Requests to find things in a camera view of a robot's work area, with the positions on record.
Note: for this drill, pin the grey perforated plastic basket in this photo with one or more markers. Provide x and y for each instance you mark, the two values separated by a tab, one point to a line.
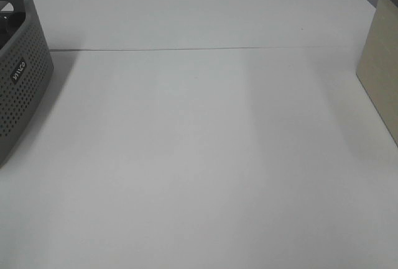
26	70

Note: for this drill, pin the beige fabric storage bin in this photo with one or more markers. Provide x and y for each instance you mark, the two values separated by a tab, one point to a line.
377	67

